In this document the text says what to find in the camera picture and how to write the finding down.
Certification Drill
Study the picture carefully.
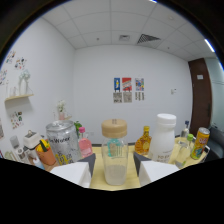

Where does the ceiling light strip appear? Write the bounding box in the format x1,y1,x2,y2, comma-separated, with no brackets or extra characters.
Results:
203,38,216,54

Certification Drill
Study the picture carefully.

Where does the square ceiling diffuser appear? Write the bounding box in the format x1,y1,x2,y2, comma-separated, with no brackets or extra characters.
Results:
118,34,131,42

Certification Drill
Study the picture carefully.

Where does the pink liquid bottle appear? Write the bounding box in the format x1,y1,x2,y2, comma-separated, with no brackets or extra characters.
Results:
77,126,94,159

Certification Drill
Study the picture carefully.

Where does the black chair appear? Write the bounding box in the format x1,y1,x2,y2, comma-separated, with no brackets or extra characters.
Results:
208,126,224,159

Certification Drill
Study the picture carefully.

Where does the two-tier wooden shelf rack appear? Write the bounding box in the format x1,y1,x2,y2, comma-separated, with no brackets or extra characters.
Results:
46,134,212,191

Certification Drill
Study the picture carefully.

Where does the white box appliance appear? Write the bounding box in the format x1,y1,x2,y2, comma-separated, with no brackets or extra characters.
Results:
23,129,42,150

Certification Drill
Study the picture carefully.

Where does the ceiling air vent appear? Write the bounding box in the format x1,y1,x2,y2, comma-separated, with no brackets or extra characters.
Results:
136,33,162,45

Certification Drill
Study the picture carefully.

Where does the orange pot with utensils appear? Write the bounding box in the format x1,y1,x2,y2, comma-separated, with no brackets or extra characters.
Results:
34,138,58,167

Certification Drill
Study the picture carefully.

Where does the teal liquid bottle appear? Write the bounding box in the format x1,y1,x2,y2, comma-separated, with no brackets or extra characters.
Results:
106,137,125,158

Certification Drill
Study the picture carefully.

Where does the amber syrup bottle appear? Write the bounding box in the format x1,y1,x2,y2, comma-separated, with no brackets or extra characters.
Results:
134,125,153,156

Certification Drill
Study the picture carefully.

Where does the tall white milk bottle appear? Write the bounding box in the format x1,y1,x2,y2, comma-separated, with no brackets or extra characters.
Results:
147,113,177,164

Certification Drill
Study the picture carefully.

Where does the small clear blue-cap bottle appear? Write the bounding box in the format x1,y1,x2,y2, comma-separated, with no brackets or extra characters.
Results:
179,120,191,139

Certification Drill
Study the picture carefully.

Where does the multicolour wall poster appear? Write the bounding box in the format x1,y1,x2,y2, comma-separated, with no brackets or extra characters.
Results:
134,77,145,92

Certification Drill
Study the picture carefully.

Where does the white ornament on wall shelf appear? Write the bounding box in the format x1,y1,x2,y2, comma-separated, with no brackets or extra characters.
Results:
18,68,32,96

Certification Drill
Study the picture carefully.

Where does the green potted plant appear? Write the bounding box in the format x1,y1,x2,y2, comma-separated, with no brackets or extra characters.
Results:
73,120,83,138

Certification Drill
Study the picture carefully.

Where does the brown door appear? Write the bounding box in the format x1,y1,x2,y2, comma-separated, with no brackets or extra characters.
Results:
188,57,213,136

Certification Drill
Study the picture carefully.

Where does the wooden wall shelf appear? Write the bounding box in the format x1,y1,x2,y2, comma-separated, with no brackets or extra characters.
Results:
4,93,35,103

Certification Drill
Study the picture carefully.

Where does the blue wall poster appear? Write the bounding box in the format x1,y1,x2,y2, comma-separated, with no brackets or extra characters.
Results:
113,77,121,93

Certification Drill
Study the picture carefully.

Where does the clear jar with wooden lid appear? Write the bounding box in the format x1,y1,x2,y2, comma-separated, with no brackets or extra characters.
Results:
100,118,129,186

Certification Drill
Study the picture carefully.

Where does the large silver black can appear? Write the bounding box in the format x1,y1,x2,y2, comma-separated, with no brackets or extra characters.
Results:
45,120,83,167

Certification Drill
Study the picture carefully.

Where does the clear bottle with green cap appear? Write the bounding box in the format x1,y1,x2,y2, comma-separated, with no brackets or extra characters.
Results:
174,133,195,169

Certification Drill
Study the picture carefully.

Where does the grey wall print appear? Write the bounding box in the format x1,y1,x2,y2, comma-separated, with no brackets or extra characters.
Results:
122,91,133,104
134,91,146,102
112,92,123,104

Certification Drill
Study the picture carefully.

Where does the red wall poster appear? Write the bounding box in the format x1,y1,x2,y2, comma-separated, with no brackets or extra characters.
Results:
121,77,133,92

